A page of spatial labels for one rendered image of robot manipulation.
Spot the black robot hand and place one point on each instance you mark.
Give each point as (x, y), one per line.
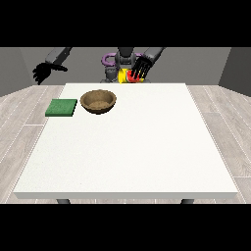
(141, 68)
(43, 71)

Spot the yellow cup with melon print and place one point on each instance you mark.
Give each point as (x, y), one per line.
(124, 76)

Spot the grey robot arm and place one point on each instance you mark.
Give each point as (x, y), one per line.
(153, 53)
(57, 55)

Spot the green square pad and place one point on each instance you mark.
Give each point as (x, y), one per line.
(61, 107)

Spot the brown wooden bowl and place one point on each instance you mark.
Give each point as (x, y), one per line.
(98, 101)

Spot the grey robot trunk purple rings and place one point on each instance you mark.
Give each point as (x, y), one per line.
(123, 59)

